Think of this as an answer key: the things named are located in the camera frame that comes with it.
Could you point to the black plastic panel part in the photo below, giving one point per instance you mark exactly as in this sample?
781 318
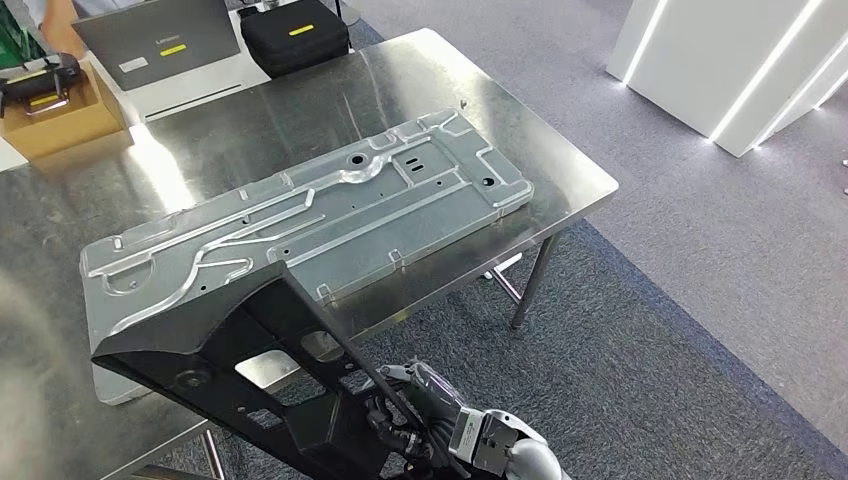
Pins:
172 338

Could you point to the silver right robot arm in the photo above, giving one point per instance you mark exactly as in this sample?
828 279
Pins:
536 464

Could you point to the person's forearm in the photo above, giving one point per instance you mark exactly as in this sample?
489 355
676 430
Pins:
60 26

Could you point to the stainless steel workbench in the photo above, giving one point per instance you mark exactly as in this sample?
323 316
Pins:
298 99

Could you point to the stamped grey metal panel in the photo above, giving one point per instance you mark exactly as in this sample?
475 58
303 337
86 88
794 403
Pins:
371 218

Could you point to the black case yellow label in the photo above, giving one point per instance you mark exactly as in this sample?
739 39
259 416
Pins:
291 50

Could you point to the white display with light strips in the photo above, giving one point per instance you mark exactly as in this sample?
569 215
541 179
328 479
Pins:
696 60

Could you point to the grey laptop yellow sticker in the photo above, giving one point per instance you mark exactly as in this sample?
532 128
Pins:
166 40

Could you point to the brown cardboard box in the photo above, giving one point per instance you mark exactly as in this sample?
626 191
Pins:
66 132

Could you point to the person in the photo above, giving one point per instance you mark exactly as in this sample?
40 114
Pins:
106 5

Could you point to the black device yellow labels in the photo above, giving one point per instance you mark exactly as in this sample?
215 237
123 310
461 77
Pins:
40 83

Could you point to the dark green object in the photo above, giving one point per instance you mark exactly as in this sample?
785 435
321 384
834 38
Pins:
16 40

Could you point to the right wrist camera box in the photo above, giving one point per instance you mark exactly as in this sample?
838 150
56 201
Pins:
487 444

